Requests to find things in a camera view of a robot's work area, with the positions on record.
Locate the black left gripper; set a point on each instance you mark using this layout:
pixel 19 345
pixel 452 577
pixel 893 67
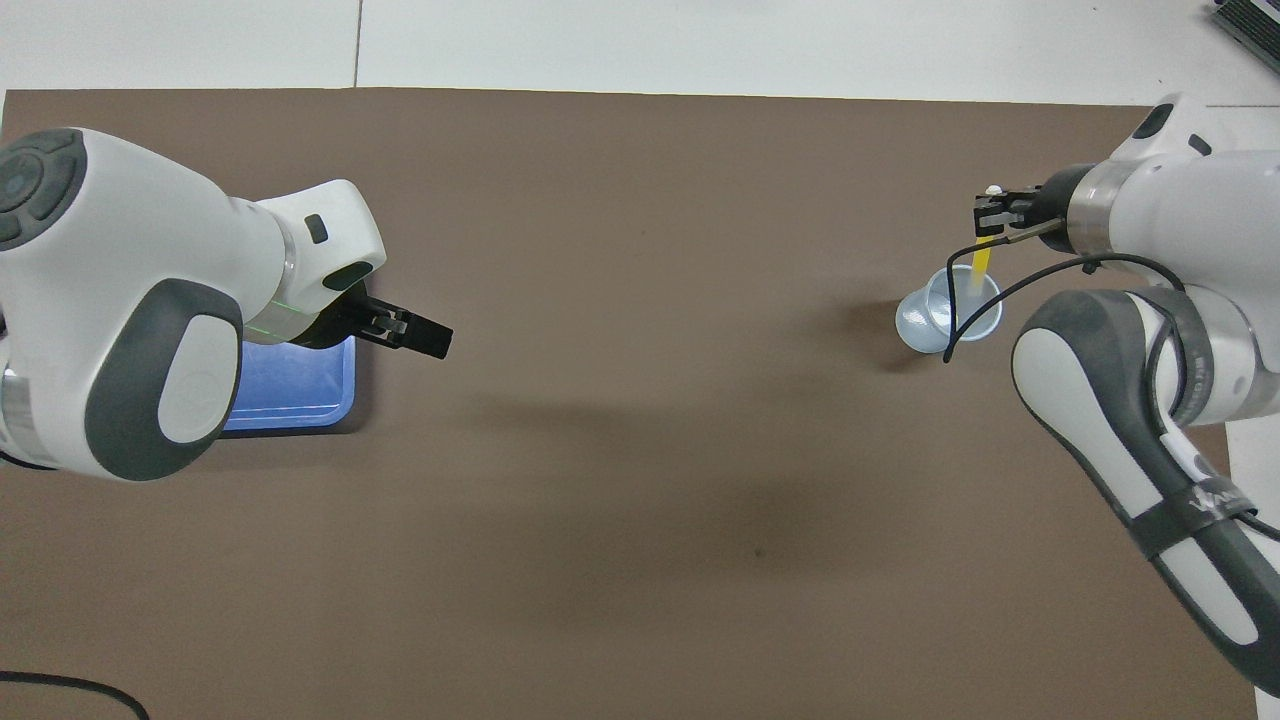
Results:
pixel 345 322

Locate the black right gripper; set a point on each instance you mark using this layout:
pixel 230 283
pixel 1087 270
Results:
pixel 1052 200

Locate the yellow highlighter pen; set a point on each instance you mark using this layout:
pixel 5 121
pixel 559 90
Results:
pixel 983 260

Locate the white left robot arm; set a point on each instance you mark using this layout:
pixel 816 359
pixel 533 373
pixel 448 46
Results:
pixel 130 280

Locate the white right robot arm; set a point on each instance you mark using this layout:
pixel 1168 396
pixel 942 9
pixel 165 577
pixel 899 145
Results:
pixel 1180 220

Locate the clear plastic measuring cup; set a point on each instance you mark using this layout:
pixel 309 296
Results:
pixel 925 320

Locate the blue plastic tray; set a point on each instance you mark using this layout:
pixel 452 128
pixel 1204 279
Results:
pixel 300 390

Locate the brown table mat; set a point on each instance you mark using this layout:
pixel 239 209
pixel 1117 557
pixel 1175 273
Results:
pixel 640 450

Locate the dark ribbed device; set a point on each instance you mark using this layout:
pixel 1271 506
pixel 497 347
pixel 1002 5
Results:
pixel 1255 20

